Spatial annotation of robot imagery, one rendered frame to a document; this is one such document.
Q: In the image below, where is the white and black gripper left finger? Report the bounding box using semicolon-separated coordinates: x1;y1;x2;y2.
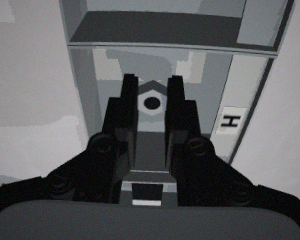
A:
0;74;139;212

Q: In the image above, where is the grey three-compartment tray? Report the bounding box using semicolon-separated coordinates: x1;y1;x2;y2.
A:
59;0;297;206

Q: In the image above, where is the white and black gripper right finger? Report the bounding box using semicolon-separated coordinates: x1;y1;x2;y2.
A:
165;75;300;227

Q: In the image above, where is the grey hex nut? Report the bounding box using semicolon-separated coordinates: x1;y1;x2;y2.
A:
138;80;167;116

